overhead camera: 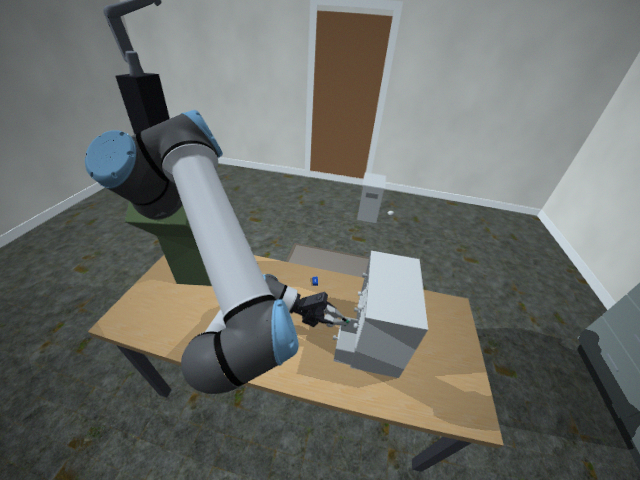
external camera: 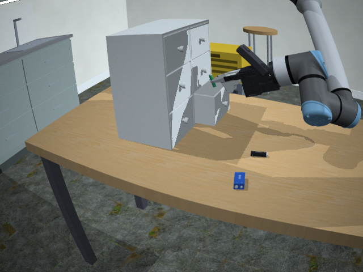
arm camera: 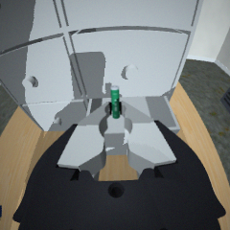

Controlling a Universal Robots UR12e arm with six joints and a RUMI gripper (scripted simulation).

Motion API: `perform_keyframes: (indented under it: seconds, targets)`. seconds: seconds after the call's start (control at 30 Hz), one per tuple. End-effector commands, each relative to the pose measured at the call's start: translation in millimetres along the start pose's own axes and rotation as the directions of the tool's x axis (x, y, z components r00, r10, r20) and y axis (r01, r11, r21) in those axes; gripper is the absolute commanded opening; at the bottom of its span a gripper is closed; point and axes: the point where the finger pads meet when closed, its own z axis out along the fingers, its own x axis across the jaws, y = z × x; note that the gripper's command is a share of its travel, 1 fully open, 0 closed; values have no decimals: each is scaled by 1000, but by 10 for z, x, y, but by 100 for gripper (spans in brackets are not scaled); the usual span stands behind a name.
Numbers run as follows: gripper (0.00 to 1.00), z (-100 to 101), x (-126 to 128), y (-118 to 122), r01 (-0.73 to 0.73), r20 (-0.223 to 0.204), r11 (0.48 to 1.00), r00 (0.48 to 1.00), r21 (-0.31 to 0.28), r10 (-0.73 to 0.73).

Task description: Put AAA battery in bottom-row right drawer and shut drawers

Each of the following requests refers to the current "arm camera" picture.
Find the green aaa battery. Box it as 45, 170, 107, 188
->
110, 85, 120, 119

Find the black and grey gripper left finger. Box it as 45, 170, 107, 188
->
12, 102, 112, 223

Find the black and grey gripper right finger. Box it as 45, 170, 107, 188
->
119, 101, 226, 219

